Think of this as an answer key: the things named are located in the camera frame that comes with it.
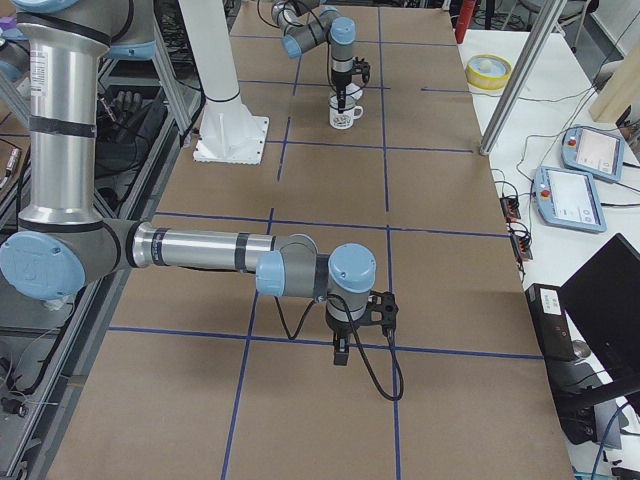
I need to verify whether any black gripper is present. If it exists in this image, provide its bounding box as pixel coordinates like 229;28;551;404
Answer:
325;307;353;366
330;71;350;112

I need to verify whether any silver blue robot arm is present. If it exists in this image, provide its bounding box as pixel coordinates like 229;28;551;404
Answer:
256;1;359;113
1;1;377;365

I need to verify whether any white enamel mug blue rim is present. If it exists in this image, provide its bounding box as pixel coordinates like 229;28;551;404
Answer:
328;95;364;130

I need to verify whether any yellow tape roll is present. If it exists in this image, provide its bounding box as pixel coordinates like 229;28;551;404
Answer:
465;54;512;91

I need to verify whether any red cylinder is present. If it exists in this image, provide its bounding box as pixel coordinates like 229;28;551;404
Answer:
454;0;476;45

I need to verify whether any black computer box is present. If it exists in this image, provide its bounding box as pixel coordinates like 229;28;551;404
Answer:
525;283;577;362

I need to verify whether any near blue teach pendant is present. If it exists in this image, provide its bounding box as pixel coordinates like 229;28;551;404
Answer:
533;166;607;233

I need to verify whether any blue teach pendant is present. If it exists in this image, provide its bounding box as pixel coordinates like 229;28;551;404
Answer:
561;125;624;183
533;166;607;233

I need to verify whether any black laptop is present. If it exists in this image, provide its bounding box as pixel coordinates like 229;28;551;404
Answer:
559;232;640;386

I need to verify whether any far blue teach pendant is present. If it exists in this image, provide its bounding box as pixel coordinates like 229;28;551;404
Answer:
561;125;624;183

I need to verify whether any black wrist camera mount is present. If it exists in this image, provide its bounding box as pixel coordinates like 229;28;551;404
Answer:
350;57;371;86
357;291;399;340

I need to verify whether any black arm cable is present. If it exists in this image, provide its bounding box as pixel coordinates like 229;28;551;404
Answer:
273;292;405;401

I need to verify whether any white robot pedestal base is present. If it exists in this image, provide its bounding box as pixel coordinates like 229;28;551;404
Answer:
179;0;269;165

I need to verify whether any aluminium frame post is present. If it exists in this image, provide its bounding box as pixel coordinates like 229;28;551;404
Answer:
479;0;567;156

